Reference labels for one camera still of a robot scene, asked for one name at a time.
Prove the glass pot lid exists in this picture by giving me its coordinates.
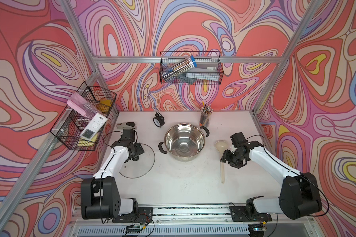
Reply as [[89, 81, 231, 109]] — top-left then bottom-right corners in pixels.
[[120, 143, 155, 179]]

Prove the beige plastic ladle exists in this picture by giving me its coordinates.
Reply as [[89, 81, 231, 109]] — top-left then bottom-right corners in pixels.
[[215, 140, 229, 184]]

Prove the stainless steel pot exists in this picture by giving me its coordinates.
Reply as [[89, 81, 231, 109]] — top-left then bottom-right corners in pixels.
[[158, 123, 210, 162]]

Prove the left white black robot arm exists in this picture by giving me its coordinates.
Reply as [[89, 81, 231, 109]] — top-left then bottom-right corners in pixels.
[[81, 129, 144, 222]]

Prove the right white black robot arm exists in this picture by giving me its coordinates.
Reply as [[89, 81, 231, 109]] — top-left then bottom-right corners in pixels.
[[220, 132, 322, 221]]

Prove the black silver stapler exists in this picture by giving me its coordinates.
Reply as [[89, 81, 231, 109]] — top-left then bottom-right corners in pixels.
[[116, 122, 137, 130]]

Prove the white calculator device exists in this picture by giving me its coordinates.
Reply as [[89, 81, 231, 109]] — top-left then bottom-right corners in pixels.
[[80, 113, 108, 140]]

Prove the clear pencil cup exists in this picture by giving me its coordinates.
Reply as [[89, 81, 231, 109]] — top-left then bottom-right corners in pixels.
[[199, 102, 213, 127]]

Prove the yellow sponge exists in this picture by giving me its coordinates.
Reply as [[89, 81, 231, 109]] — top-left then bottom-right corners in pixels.
[[97, 99, 112, 115]]

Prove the green circuit board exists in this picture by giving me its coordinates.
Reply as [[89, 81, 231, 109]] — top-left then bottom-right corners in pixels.
[[125, 225, 147, 235]]

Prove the clear tube of pencils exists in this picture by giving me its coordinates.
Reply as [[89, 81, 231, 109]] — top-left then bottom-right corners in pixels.
[[161, 56, 197, 81]]

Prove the grey white box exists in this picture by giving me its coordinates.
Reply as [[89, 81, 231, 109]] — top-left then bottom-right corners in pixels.
[[186, 62, 220, 81]]

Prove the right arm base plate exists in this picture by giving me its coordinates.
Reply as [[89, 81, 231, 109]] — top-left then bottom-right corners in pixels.
[[228, 203, 272, 223]]

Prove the left black wire basket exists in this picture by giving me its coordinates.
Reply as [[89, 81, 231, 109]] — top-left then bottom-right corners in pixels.
[[50, 82, 117, 151]]

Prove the black wire basket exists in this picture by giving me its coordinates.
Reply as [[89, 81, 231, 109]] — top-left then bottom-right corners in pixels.
[[50, 82, 117, 151], [159, 49, 224, 85]]

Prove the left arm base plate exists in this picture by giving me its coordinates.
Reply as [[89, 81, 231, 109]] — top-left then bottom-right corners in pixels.
[[112, 206, 153, 224]]

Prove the aluminium front rail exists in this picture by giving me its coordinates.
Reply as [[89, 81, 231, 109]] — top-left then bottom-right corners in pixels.
[[63, 204, 323, 237]]

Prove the back black wire basket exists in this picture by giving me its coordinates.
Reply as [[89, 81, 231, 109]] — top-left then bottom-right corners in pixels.
[[159, 49, 224, 85]]

